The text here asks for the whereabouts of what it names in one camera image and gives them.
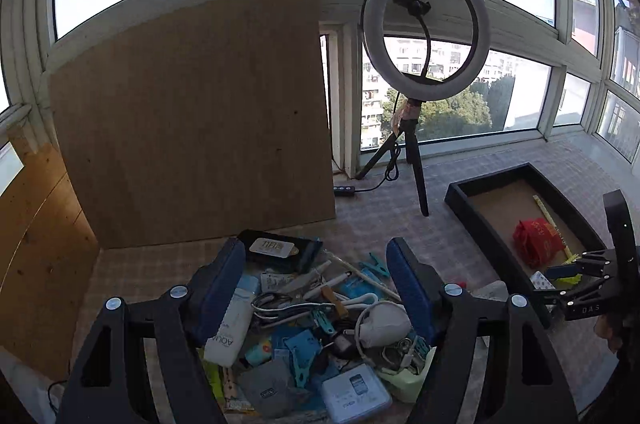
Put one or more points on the black charger plug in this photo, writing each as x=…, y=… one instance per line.
x=342, y=344

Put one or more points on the grey pouch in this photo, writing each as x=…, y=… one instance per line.
x=272, y=389

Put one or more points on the white face mask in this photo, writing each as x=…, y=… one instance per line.
x=385, y=324

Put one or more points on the yellow chopsticks packet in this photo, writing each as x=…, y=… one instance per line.
x=550, y=221

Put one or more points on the black box with white label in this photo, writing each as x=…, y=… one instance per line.
x=250, y=254

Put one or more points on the white plastic bag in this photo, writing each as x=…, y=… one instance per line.
x=25, y=394

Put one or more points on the person's right forearm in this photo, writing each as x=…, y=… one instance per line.
x=625, y=379

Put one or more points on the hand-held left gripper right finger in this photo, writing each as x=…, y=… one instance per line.
x=405, y=284

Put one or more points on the patterned tissue packet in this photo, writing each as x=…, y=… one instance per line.
x=542, y=281

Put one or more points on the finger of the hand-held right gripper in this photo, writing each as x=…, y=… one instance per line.
x=585, y=306
x=562, y=273

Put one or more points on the light green cloth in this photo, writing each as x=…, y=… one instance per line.
x=405, y=386

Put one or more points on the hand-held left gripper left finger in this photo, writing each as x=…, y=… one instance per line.
x=220, y=289

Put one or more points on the white pen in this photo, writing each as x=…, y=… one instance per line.
x=325, y=286

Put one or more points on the paper tag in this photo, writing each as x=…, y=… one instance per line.
x=397, y=120

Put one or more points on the red cloth bag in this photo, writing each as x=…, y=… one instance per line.
x=537, y=244

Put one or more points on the white tube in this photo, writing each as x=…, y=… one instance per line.
x=230, y=329

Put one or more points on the teal clothespin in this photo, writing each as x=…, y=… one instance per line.
x=376, y=265
x=320, y=321

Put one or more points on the black tray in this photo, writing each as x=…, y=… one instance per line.
x=505, y=209

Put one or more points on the plywood board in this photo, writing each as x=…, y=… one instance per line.
x=40, y=254

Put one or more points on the black tripod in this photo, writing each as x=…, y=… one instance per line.
x=416, y=174

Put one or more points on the white printed packet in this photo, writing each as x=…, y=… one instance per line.
x=277, y=283

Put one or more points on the blue clip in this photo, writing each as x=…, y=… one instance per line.
x=302, y=361

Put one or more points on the blue printed packet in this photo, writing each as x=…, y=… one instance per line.
x=357, y=288

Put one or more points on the black gooseneck phone holder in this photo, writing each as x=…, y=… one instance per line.
x=410, y=1

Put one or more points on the large brown board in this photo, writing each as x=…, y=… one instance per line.
x=190, y=119

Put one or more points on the black inline remote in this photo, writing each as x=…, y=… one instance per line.
x=344, y=190

